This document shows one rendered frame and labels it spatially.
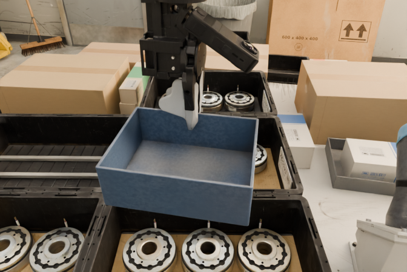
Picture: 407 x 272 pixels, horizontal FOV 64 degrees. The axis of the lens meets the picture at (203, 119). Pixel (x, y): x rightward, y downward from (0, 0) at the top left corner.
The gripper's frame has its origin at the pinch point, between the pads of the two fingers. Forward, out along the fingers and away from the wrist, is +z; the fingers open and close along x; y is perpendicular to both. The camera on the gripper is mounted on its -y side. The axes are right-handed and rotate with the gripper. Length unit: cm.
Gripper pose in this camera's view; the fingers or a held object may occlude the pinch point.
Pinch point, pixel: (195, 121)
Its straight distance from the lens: 52.6
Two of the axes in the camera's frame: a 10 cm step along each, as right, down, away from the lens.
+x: -1.9, 4.7, -8.6
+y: -9.8, -1.1, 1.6
